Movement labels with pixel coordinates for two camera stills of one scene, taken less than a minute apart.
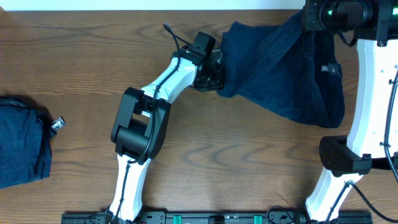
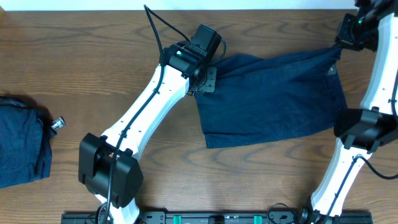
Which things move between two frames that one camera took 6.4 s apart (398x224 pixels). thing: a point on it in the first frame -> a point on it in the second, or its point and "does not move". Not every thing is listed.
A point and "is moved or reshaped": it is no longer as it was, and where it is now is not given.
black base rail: [365, 217] does not move
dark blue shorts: [285, 68] is moved or reshaped
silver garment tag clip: [58, 122] does not move
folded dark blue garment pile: [25, 132] does not move
